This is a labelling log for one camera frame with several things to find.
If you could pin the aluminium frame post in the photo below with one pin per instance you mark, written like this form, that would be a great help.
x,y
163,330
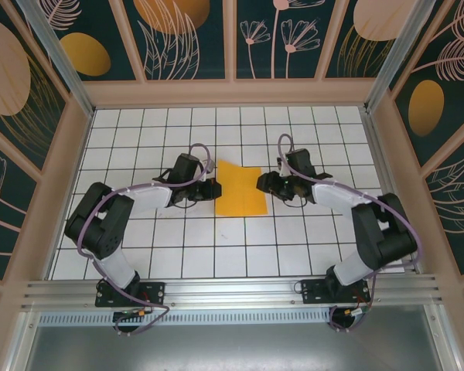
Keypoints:
x,y
404,42
56,42

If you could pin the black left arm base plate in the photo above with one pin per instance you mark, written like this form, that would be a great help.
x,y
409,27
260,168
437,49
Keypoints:
x,y
156,291

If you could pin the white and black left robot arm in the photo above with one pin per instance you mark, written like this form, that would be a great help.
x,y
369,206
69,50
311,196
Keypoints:
x,y
147,197

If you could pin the grey metal sheet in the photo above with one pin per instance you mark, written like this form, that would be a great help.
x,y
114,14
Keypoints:
x,y
232,348

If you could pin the aluminium table side rail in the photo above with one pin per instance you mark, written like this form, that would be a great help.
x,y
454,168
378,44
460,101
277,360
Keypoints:
x,y
374,131

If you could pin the orange cloth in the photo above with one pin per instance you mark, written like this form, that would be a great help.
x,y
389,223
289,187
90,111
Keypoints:
x,y
239,193

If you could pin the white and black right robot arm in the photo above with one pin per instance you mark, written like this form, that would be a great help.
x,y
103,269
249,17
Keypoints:
x,y
332,195

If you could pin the aluminium mounting rail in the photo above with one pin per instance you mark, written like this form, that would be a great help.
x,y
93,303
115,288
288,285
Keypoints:
x,y
232,290

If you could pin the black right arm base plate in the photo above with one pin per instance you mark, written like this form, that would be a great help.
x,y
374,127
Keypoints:
x,y
311,291

